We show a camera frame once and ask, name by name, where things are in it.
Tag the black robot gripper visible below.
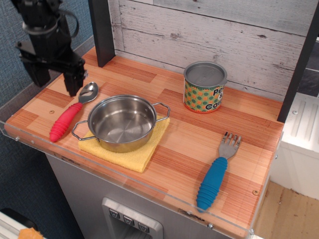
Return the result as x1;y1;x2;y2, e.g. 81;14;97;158
16;22;87;97

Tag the red handled metal spoon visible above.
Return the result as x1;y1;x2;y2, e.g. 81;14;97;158
49;82;99;142

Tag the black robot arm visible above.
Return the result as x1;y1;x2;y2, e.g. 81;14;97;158
12;0;87;97

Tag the stainless steel pot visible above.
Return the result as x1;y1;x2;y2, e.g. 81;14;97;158
72;95;170;153

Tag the yellow folded cloth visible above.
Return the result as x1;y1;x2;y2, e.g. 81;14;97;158
78;119;170;173

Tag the grey toy kitchen cabinet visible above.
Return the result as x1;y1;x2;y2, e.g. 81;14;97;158
45;153;240;239

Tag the peas and carrots toy can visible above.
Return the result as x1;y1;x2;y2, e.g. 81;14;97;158
183;61;227;114

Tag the orange plush object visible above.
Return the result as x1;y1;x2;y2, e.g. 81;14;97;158
18;228;44;239

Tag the silver dispenser button panel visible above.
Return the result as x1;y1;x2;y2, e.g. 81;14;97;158
102;197;164;239

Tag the clear acrylic guard rail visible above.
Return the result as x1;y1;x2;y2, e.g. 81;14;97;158
4;49;283;239

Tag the dark grey left post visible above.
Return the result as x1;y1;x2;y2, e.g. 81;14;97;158
88;0;116;67

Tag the dark grey post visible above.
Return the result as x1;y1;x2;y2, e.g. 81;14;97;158
277;1;319;123
88;0;116;67

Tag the blue handled metal fork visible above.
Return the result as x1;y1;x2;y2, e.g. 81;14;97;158
196;132;241;211

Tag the dark grey right post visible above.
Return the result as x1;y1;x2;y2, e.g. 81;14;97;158
277;1;319;123

